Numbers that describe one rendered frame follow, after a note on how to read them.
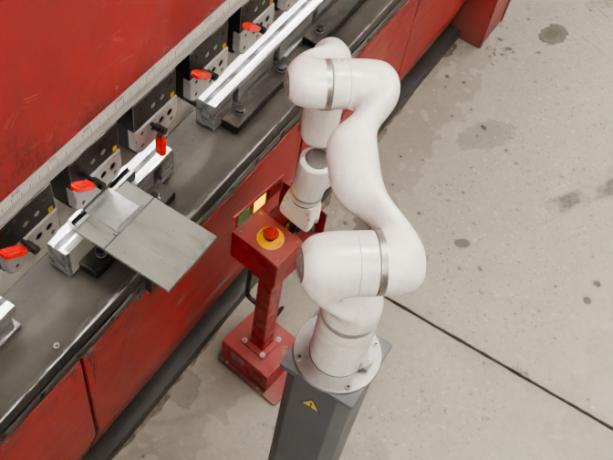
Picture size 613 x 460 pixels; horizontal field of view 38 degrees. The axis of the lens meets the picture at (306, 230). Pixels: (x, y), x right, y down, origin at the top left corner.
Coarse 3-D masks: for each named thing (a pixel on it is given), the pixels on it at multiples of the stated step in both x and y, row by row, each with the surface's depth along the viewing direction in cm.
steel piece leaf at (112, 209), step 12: (108, 192) 208; (96, 204) 206; (108, 204) 206; (120, 204) 206; (132, 204) 207; (96, 216) 204; (108, 216) 204; (120, 216) 205; (132, 216) 204; (120, 228) 202
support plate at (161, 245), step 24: (120, 192) 209; (144, 192) 210; (144, 216) 206; (168, 216) 206; (96, 240) 201; (120, 240) 201; (144, 240) 202; (168, 240) 203; (192, 240) 204; (144, 264) 199; (168, 264) 199; (192, 264) 200; (168, 288) 196
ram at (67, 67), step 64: (0, 0) 136; (64, 0) 149; (128, 0) 166; (192, 0) 188; (0, 64) 144; (64, 64) 159; (128, 64) 179; (0, 128) 153; (64, 128) 170; (0, 192) 163
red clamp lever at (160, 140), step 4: (152, 124) 200; (156, 124) 199; (160, 124) 199; (156, 128) 199; (160, 128) 199; (164, 128) 199; (160, 132) 199; (164, 132) 199; (156, 136) 202; (160, 136) 201; (164, 136) 202; (156, 140) 202; (160, 140) 202; (164, 140) 202; (156, 144) 203; (160, 144) 203; (164, 144) 203; (156, 148) 205; (160, 148) 204; (164, 148) 204; (156, 152) 206; (160, 152) 205; (164, 152) 206
